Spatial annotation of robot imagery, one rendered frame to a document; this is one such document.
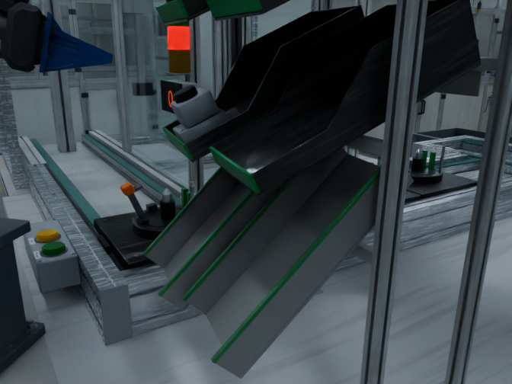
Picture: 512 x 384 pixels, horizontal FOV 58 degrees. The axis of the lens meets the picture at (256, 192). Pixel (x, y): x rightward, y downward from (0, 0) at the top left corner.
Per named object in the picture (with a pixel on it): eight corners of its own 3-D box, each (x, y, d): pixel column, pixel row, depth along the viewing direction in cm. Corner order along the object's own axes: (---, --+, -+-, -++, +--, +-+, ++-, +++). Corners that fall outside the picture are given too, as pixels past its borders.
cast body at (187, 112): (190, 155, 57) (163, 104, 54) (182, 148, 61) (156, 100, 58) (248, 123, 58) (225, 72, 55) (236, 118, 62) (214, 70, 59)
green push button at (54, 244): (44, 262, 81) (43, 251, 81) (41, 254, 84) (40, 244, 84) (68, 257, 83) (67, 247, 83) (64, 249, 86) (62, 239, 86)
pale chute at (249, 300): (241, 380, 48) (211, 362, 46) (206, 315, 60) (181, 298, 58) (414, 180, 49) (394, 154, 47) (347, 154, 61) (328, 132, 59)
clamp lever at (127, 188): (139, 222, 88) (122, 189, 85) (136, 218, 90) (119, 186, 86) (155, 212, 90) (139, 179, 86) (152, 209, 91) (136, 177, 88)
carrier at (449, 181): (421, 202, 116) (427, 153, 112) (354, 179, 135) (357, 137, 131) (478, 188, 128) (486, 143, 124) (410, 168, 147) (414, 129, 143)
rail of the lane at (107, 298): (105, 346, 74) (98, 286, 70) (30, 195, 145) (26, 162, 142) (139, 335, 76) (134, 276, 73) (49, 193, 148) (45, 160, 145)
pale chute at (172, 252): (184, 312, 60) (158, 295, 58) (164, 268, 72) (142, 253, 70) (324, 153, 61) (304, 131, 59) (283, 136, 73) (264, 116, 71)
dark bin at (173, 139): (192, 163, 55) (163, 107, 52) (169, 142, 67) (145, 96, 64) (376, 60, 61) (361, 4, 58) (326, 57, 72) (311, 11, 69)
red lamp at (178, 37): (173, 49, 101) (171, 26, 99) (164, 49, 105) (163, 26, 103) (193, 49, 103) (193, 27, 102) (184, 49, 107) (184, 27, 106)
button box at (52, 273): (40, 294, 81) (36, 262, 79) (25, 250, 98) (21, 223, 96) (81, 284, 84) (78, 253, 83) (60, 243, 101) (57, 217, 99)
